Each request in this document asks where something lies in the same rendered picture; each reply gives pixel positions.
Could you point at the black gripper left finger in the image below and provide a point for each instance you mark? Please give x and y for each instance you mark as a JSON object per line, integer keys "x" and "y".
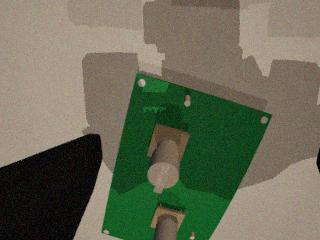
{"x": 43, "y": 197}

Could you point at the green circuit board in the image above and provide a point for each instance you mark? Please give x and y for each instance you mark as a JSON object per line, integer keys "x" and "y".
{"x": 181, "y": 186}

